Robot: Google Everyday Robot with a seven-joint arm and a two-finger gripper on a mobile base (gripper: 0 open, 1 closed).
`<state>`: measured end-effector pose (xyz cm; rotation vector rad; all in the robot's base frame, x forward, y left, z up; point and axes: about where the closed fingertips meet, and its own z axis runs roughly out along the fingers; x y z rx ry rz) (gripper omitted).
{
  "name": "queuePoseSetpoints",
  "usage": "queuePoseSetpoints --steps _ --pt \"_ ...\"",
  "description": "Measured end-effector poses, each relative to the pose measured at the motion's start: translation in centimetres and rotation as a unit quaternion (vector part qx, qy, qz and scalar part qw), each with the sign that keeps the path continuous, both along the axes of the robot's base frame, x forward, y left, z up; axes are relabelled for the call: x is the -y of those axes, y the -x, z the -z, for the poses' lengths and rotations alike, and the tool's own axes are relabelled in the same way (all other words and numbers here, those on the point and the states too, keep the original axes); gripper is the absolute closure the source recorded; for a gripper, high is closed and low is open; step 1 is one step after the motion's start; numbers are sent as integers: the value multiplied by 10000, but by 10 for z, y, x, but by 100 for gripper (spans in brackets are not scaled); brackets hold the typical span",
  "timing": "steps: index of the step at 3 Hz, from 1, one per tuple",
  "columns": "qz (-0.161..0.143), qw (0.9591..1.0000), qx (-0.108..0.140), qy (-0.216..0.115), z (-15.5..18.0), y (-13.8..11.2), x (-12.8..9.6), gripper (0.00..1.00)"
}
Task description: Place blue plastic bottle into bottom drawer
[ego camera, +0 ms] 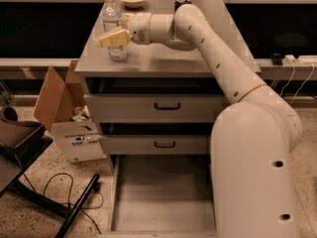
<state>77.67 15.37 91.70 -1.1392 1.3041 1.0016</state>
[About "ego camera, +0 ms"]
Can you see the middle grey drawer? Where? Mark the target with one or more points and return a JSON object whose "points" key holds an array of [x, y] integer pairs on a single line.
{"points": [[155, 138]]}

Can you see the black charger block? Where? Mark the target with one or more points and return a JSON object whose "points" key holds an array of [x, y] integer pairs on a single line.
{"points": [[277, 59]]}

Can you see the blue Pepsi can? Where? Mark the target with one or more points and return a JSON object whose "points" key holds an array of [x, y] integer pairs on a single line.
{"points": [[179, 3]]}

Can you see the grey drawer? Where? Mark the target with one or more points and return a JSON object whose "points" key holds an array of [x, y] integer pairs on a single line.
{"points": [[155, 138], [159, 100], [164, 196]]}

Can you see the open cardboard box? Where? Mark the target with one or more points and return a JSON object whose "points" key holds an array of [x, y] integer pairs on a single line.
{"points": [[61, 108]]}

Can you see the bottom grey drawer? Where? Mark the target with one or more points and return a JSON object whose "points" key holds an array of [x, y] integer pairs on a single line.
{"points": [[164, 196]]}

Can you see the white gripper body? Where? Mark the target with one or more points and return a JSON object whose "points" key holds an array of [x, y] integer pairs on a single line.
{"points": [[140, 28]]}

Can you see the grey drawer cabinet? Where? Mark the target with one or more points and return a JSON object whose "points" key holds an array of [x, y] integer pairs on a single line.
{"points": [[157, 60]]}

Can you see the top grey drawer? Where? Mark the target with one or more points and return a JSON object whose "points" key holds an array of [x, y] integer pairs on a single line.
{"points": [[159, 100]]}

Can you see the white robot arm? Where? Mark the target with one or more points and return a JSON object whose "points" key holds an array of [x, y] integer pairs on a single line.
{"points": [[251, 139]]}

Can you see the white power strip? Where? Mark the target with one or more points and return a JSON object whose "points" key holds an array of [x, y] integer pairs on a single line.
{"points": [[300, 59]]}

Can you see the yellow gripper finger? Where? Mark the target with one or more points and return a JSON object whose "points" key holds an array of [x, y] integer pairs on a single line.
{"points": [[115, 39], [126, 20]]}

